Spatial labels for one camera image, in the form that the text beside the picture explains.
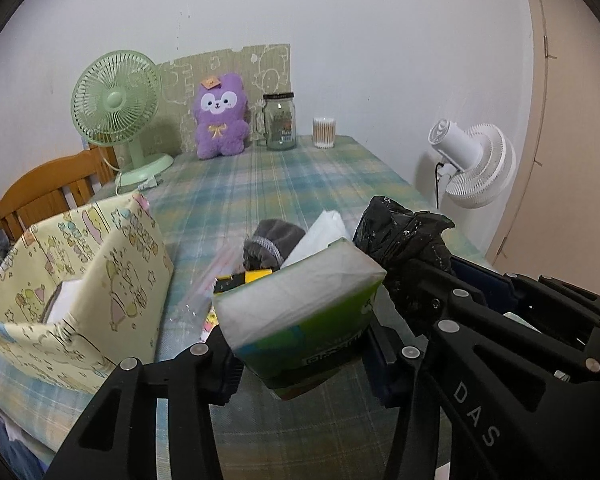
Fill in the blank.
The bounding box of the black plastic bag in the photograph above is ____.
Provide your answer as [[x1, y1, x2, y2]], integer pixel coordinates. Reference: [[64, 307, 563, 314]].
[[352, 195, 455, 274]]

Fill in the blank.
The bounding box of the white plastic bag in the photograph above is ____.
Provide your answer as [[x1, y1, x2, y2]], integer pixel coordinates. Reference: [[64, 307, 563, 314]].
[[282, 210, 351, 268]]

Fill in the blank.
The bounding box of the green tissue pack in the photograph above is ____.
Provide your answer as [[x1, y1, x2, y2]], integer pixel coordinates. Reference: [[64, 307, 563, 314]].
[[212, 238, 386, 401]]

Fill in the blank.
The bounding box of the yellow cartoon fabric storage box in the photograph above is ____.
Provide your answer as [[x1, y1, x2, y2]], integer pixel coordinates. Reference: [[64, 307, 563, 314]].
[[0, 193, 173, 393]]

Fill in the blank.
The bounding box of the grey knitted pouch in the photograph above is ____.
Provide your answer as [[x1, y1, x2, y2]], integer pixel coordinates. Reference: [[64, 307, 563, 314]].
[[242, 219, 306, 271]]

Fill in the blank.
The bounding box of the clear plastic zip bag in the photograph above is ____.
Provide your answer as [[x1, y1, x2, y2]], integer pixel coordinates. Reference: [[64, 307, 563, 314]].
[[168, 237, 244, 341]]

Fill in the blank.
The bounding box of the cotton swab container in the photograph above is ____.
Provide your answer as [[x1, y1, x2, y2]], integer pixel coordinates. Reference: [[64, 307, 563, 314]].
[[312, 117, 336, 148]]

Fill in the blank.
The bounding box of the yellow black packet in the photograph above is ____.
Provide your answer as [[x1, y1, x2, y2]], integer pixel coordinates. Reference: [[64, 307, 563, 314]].
[[213, 269, 273, 295]]

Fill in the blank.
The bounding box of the glass mason jar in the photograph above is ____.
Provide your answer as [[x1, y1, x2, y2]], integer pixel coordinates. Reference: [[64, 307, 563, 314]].
[[256, 92, 297, 151]]

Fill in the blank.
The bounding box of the plaid tablecloth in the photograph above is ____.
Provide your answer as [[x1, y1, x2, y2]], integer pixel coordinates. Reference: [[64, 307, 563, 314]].
[[0, 134, 491, 480]]

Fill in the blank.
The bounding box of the patterned beige cardboard panel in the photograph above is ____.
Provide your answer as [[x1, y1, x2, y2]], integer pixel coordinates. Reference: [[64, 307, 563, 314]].
[[140, 44, 291, 155]]

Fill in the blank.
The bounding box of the wooden chair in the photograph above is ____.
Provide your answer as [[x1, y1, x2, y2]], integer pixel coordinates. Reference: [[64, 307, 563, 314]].
[[0, 144, 118, 243]]

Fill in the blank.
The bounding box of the purple plush bear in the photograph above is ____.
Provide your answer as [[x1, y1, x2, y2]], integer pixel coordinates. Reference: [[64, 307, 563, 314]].
[[193, 73, 249, 159]]

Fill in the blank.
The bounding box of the green desk fan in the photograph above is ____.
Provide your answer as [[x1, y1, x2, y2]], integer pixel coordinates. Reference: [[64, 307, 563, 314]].
[[70, 50, 173, 188]]

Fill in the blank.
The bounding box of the white fan plug cable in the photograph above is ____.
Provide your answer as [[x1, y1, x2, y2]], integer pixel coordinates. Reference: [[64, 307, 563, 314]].
[[101, 146, 164, 196]]

